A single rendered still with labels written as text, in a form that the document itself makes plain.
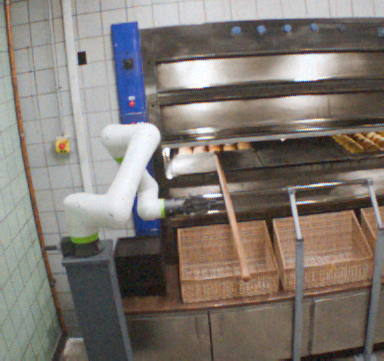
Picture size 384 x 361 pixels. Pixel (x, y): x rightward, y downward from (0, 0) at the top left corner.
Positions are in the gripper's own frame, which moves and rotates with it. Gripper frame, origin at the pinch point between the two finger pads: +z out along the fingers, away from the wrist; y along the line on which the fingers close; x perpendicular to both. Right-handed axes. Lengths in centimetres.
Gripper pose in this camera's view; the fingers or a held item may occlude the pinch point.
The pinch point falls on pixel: (216, 203)
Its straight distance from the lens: 244.1
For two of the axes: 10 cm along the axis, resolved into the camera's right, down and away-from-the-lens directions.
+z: 10.0, -0.9, -0.1
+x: 0.1, 2.7, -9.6
